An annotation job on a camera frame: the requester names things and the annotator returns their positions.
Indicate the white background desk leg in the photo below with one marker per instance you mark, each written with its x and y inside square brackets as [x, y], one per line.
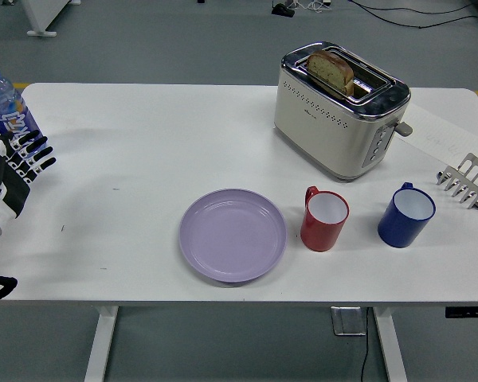
[38, 18]

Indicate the blue-label drink bottle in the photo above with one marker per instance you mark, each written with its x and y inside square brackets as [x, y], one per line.
[8, 103]

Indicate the black table control panel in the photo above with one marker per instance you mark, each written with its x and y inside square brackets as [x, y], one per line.
[468, 312]

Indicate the metal toast rack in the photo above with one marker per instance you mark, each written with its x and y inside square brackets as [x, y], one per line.
[468, 179]

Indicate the blue mug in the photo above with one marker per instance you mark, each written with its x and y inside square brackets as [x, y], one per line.
[398, 231]

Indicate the white paper sheet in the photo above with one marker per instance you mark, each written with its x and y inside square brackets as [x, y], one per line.
[442, 131]

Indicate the black floor device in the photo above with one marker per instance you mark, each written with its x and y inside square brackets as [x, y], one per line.
[283, 10]

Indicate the bread slice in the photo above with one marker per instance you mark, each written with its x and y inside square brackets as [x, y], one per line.
[326, 67]

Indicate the red mug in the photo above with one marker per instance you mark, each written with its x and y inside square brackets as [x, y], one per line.
[318, 235]

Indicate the metal bracket under table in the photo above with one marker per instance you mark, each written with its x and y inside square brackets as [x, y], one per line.
[347, 320]

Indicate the cream and chrome toaster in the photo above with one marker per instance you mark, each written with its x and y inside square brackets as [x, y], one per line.
[322, 135]

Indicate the purple plate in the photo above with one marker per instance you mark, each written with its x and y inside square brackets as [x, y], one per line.
[233, 236]

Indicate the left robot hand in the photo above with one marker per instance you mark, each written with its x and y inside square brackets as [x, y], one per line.
[12, 187]

